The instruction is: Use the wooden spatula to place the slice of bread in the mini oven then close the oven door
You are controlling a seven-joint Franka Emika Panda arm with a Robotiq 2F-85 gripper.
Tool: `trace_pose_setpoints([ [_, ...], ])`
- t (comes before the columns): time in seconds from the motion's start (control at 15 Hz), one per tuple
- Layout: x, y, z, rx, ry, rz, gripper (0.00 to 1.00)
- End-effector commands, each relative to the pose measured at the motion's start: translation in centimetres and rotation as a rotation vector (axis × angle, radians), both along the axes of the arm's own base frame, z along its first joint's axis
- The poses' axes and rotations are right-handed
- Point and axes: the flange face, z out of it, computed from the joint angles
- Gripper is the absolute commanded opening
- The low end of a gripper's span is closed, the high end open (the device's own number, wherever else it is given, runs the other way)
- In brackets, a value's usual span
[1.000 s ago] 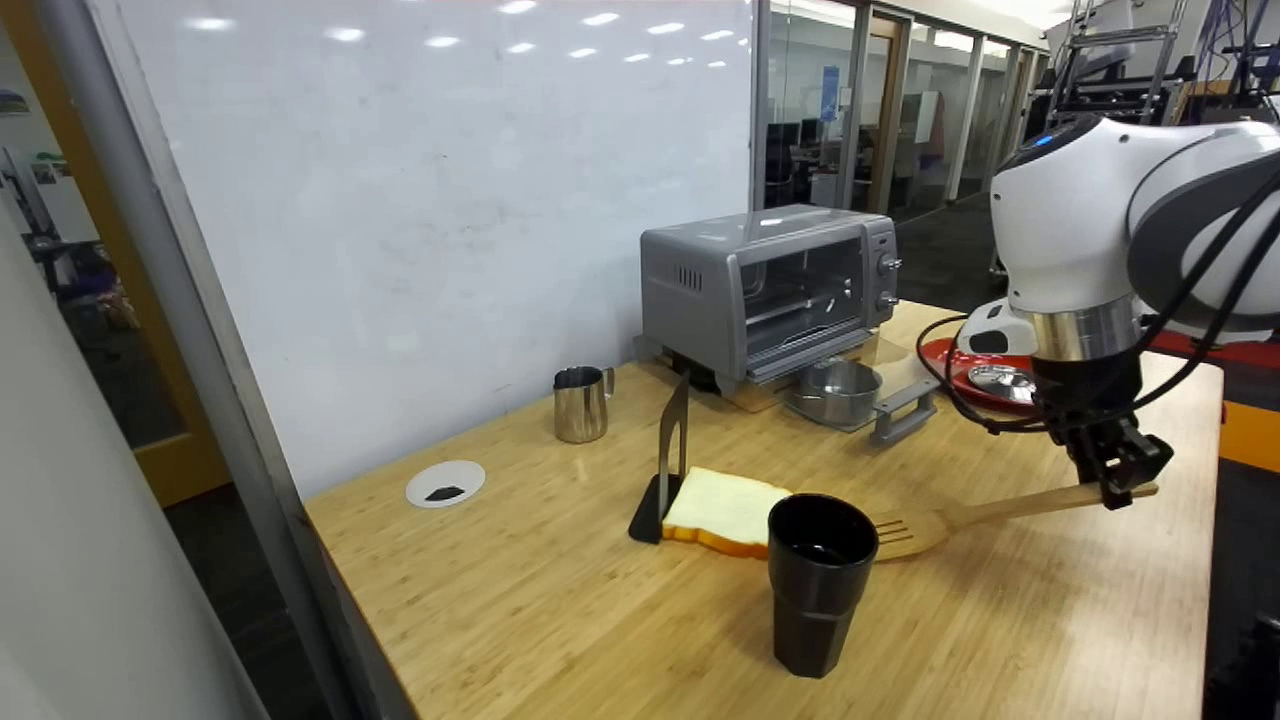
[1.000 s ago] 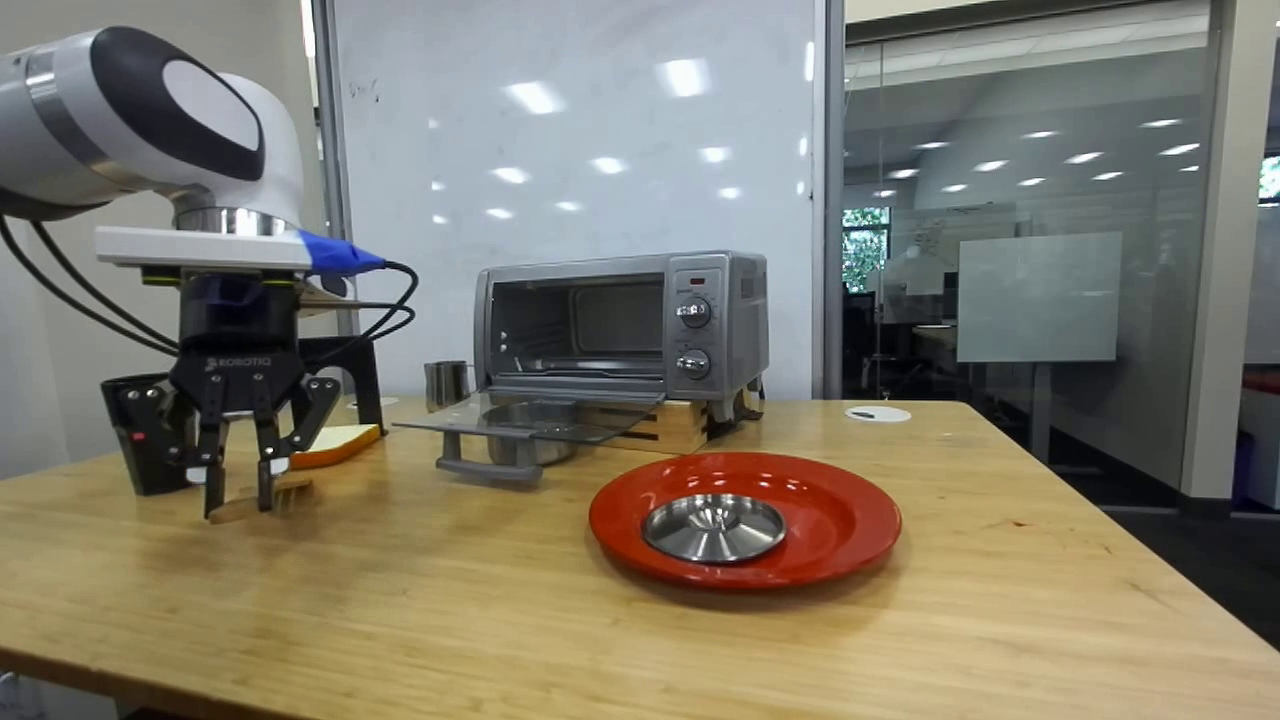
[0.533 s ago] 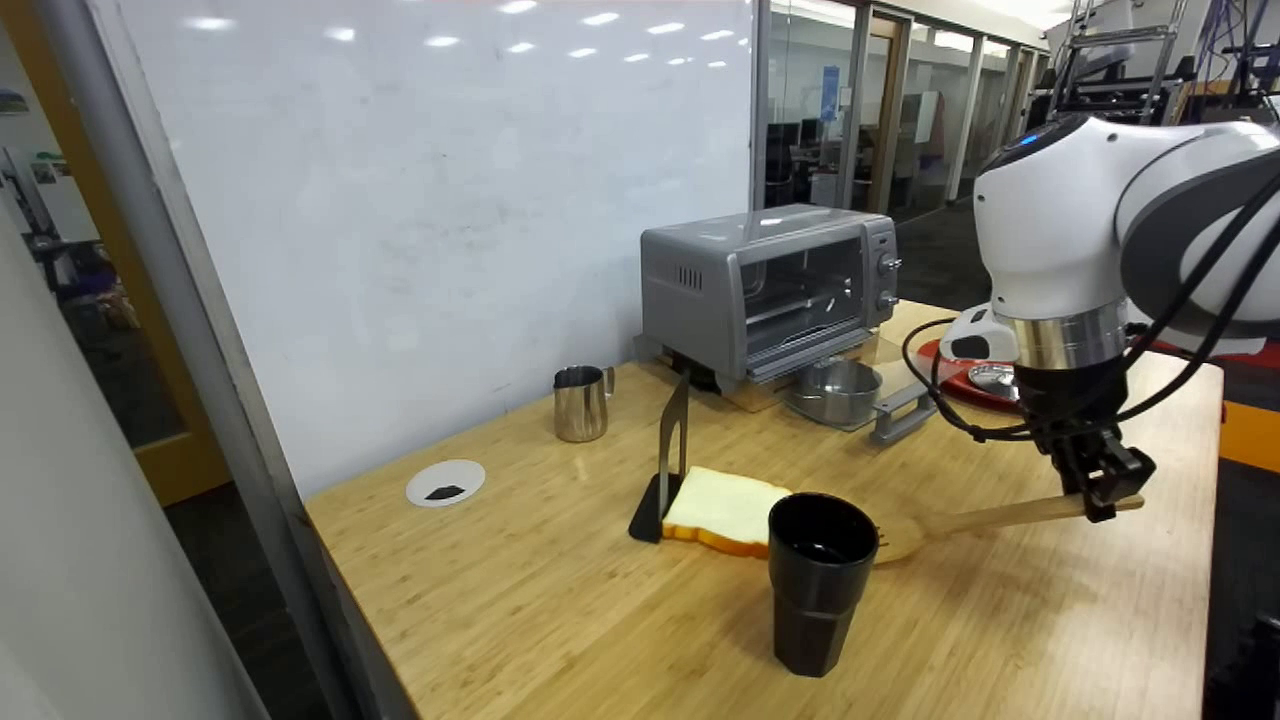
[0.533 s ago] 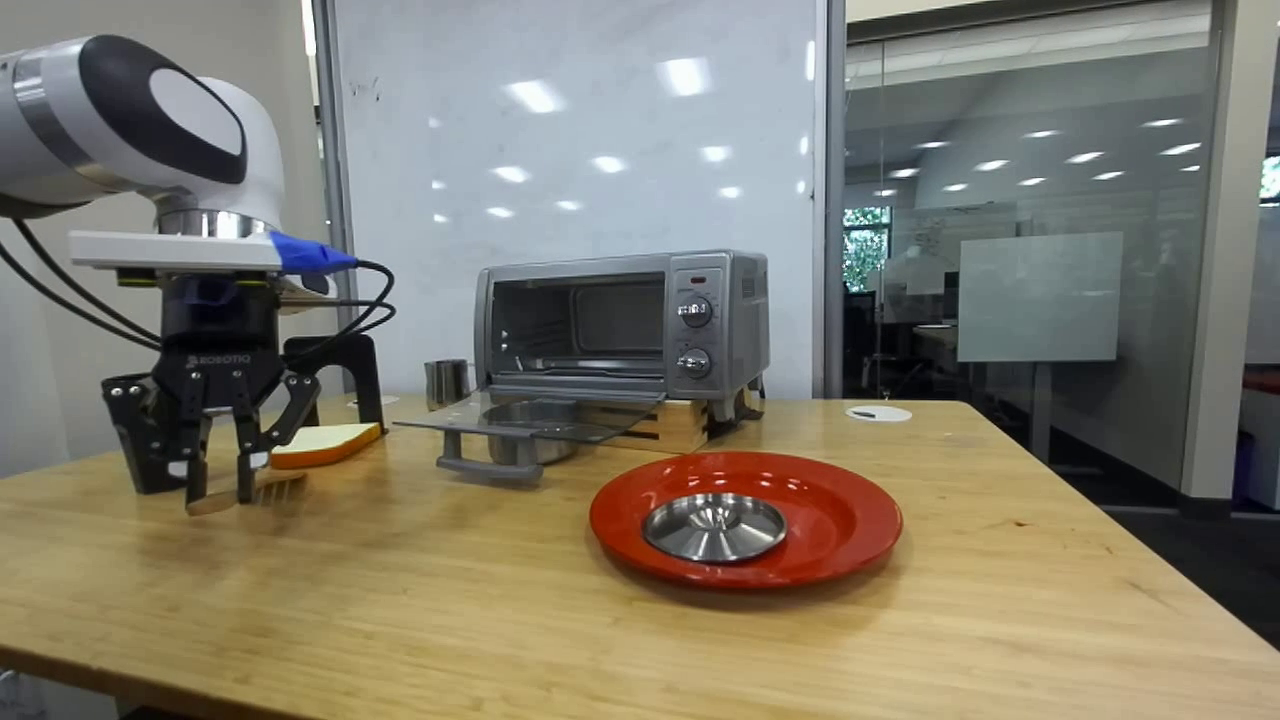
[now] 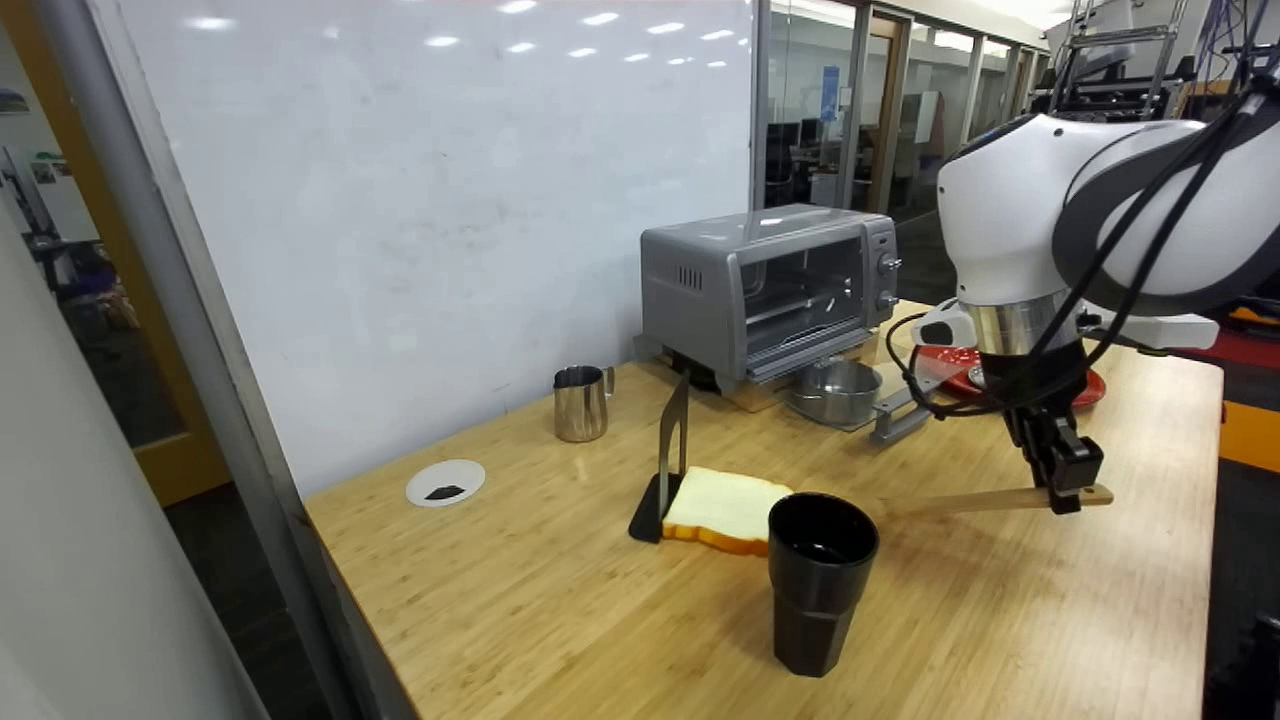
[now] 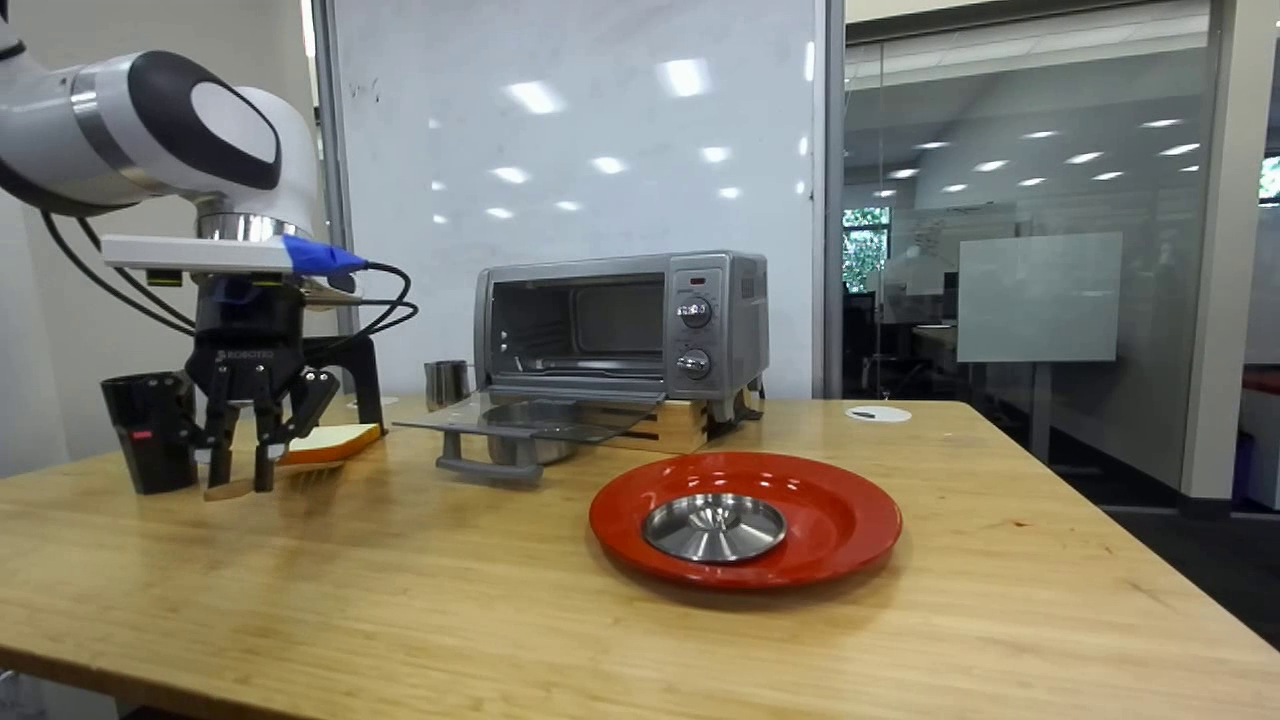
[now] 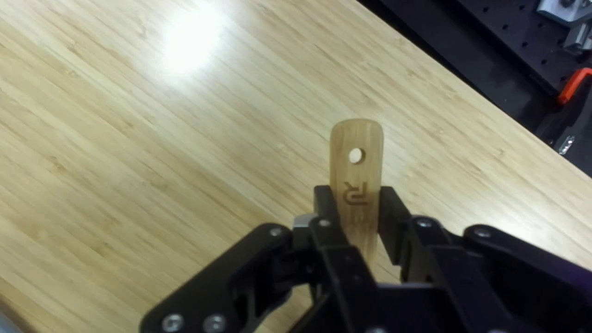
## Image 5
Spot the small steel milk pitcher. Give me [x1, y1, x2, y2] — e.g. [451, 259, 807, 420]
[548, 362, 621, 449]

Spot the steel pot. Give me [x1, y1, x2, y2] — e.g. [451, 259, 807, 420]
[785, 355, 888, 431]

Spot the grey mini toaster oven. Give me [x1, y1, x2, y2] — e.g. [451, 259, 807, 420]
[637, 199, 904, 401]

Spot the grey metal frame post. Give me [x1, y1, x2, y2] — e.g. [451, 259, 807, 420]
[22, 0, 422, 720]

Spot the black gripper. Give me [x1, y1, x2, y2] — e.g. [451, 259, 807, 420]
[980, 336, 1110, 518]

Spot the black metal stand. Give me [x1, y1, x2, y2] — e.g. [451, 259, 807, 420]
[626, 374, 698, 546]

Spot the white table cable grommet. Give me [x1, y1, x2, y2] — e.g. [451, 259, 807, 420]
[403, 457, 494, 513]

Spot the slice of white bread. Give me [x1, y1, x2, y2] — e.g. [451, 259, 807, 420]
[660, 465, 795, 558]

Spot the large white whiteboard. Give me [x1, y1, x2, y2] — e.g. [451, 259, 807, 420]
[112, 0, 759, 498]

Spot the red round plate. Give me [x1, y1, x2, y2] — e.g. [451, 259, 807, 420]
[915, 338, 1111, 414]

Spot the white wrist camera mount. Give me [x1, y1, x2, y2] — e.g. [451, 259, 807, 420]
[908, 308, 992, 359]

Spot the black equipment rack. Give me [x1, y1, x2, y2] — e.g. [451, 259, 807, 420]
[1047, 2, 1204, 127]

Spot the black plastic cup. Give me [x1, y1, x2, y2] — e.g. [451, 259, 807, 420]
[763, 491, 885, 679]

